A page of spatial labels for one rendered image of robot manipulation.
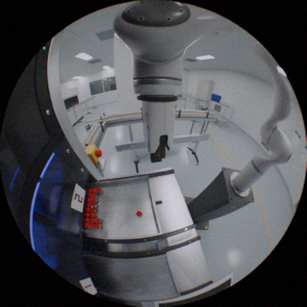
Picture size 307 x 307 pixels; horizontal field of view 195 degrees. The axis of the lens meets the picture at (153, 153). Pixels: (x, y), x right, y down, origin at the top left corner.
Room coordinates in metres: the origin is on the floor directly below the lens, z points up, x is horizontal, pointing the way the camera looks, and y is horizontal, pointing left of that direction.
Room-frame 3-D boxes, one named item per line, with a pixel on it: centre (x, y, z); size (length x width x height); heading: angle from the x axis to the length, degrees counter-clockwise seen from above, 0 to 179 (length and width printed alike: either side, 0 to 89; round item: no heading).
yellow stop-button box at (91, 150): (0.29, 0.33, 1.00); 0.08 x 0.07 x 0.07; 102
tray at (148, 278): (-0.26, 0.10, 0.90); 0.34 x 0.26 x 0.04; 102
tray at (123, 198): (0.07, 0.16, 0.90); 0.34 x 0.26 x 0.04; 102
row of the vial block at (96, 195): (0.05, 0.25, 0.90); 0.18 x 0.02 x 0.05; 12
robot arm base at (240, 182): (0.15, -0.57, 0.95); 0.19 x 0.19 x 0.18
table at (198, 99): (3.40, -1.70, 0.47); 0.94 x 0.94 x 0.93
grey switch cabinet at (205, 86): (6.38, -3.49, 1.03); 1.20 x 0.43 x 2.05; 12
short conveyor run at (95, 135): (0.54, 0.53, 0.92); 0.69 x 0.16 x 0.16; 12
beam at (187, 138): (1.13, -0.24, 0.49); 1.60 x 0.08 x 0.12; 102
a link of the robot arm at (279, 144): (0.11, -0.56, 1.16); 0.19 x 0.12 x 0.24; 177
